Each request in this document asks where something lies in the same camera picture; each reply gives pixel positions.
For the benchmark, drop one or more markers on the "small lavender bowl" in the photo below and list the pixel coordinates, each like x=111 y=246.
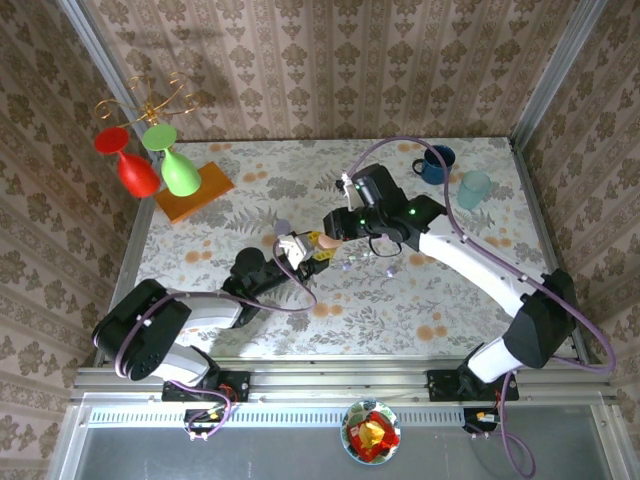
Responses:
x=283 y=227

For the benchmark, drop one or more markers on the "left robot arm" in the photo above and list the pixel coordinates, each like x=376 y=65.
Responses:
x=215 y=310

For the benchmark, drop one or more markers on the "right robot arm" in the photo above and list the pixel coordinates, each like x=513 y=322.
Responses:
x=475 y=265

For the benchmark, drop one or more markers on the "dark blue mug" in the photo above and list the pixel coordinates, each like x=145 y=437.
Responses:
x=435 y=172

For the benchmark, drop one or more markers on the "translucent teal cup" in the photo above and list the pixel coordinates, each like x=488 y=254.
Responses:
x=472 y=192

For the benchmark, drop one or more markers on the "orange wooden base board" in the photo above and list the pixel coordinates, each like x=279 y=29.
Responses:
x=210 y=192

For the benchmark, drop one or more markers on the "green plastic wine glass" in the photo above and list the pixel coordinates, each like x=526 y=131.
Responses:
x=180 y=175

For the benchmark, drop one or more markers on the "black power connector box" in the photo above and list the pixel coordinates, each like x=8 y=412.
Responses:
x=200 y=417
x=475 y=417

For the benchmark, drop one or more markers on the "red plastic wine glass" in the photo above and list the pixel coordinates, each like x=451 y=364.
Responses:
x=137 y=175

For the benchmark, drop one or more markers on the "floral rimmed plate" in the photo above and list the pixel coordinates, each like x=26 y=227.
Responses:
x=365 y=406

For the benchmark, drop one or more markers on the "yellow wrapped candy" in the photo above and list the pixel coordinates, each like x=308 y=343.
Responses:
x=372 y=432

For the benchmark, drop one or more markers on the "red snack packet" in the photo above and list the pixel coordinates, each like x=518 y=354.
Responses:
x=387 y=440

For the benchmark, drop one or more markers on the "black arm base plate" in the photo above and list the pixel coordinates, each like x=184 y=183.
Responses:
x=442 y=385
x=240 y=385

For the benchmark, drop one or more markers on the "aluminium table side rail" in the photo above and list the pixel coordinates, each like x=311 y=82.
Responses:
x=540 y=215
x=126 y=270

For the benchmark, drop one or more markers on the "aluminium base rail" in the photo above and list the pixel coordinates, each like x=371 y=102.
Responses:
x=340 y=380

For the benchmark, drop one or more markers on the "aluminium frame post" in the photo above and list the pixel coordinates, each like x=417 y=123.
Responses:
x=559 y=65
x=100 y=62

